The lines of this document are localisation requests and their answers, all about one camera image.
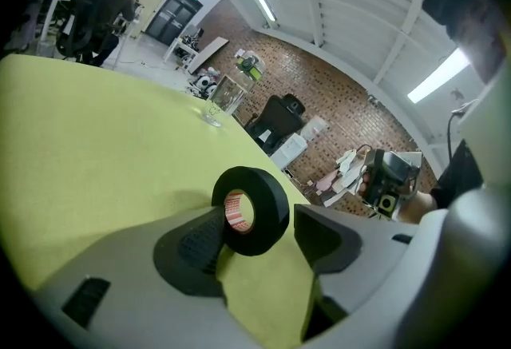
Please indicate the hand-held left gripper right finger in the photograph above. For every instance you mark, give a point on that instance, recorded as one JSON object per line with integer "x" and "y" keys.
{"x": 343, "y": 247}

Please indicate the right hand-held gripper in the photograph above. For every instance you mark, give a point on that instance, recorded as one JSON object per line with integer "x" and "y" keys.
{"x": 389, "y": 175}

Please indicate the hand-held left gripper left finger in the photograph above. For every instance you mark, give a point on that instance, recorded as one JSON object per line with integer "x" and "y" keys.
{"x": 131, "y": 279}

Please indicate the black roll of tape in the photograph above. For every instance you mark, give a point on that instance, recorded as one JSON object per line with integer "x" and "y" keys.
{"x": 267, "y": 215}

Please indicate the person's right forearm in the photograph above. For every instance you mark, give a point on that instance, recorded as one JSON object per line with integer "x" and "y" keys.
{"x": 419, "y": 205}

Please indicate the person's right hand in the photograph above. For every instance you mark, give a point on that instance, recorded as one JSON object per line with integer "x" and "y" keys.
{"x": 362, "y": 184}

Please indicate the pile of papers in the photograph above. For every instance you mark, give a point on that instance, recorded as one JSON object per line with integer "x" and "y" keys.
{"x": 339, "y": 179}

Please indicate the person's black shirt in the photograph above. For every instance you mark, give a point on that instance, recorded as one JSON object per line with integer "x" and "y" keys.
{"x": 459, "y": 175}

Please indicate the white cardboard box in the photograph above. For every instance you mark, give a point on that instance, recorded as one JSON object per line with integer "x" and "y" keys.
{"x": 289, "y": 149}

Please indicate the wide ceiling panel light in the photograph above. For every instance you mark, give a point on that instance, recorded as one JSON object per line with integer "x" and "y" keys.
{"x": 439, "y": 76}

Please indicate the black office chair with headrest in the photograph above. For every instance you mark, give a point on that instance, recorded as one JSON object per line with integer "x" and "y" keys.
{"x": 277, "y": 120}

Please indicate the person's head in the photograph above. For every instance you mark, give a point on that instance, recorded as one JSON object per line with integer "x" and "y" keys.
{"x": 479, "y": 36}

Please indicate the yellow-green round device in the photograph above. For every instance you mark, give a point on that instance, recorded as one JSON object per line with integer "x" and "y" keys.
{"x": 251, "y": 66}

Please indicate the clear drinking glass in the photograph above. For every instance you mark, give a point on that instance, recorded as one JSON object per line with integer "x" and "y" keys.
{"x": 223, "y": 100}

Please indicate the leaning grey board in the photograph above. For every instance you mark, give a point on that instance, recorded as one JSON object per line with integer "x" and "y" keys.
{"x": 209, "y": 54}

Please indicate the white side table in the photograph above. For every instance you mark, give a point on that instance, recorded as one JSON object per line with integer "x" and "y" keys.
{"x": 181, "y": 48}

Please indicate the black double-door cabinet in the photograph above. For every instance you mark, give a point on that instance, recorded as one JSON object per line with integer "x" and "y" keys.
{"x": 173, "y": 18}

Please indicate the black high-back office chair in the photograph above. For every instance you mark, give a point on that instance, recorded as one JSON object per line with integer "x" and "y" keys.
{"x": 85, "y": 8}

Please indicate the white desk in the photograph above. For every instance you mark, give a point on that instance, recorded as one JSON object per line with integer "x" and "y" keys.
{"x": 50, "y": 0}

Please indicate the black head-worn camera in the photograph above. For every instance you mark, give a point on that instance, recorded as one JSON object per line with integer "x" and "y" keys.
{"x": 443, "y": 0}

